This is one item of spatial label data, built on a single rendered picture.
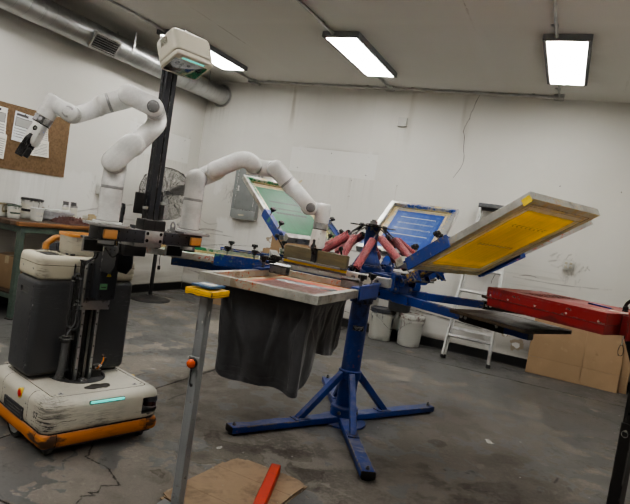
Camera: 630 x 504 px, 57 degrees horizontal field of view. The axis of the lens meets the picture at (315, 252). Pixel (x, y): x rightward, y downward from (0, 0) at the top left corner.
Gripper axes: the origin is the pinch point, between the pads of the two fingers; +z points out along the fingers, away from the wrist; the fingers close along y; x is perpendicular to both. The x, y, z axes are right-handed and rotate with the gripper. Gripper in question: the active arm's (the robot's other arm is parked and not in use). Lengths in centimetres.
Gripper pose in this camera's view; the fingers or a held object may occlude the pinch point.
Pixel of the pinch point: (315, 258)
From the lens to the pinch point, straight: 296.8
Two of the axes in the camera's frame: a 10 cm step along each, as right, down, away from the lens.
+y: -4.0, -0.1, -9.2
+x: 9.0, 1.7, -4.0
